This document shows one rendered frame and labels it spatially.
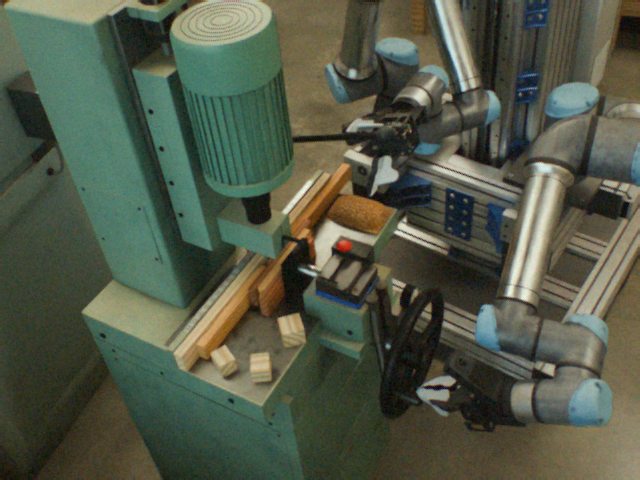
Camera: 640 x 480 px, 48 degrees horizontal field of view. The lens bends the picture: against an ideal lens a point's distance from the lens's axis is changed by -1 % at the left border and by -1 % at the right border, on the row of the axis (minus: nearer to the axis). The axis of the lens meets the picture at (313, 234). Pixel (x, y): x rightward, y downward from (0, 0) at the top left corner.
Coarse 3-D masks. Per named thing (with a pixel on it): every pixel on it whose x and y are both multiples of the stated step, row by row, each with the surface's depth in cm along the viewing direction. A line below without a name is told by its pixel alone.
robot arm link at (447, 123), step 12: (444, 108) 162; (432, 120) 159; (444, 120) 161; (456, 120) 162; (420, 132) 161; (432, 132) 161; (444, 132) 162; (456, 132) 164; (420, 144) 163; (432, 144) 163
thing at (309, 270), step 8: (296, 248) 149; (304, 248) 151; (288, 256) 148; (296, 256) 148; (304, 256) 152; (280, 264) 146; (288, 264) 146; (296, 264) 149; (304, 264) 150; (288, 272) 147; (296, 272) 151; (304, 272) 150; (312, 272) 149; (320, 272) 148; (288, 280) 148; (296, 280) 152; (288, 288) 150
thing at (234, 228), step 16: (240, 208) 149; (224, 224) 148; (240, 224) 145; (272, 224) 144; (288, 224) 147; (224, 240) 152; (240, 240) 149; (256, 240) 146; (272, 240) 143; (272, 256) 147
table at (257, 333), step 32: (320, 224) 168; (384, 224) 166; (320, 256) 160; (256, 320) 148; (320, 320) 147; (256, 352) 142; (288, 352) 142; (352, 352) 145; (192, 384) 143; (224, 384) 137; (256, 384) 137; (288, 384) 141; (256, 416) 137
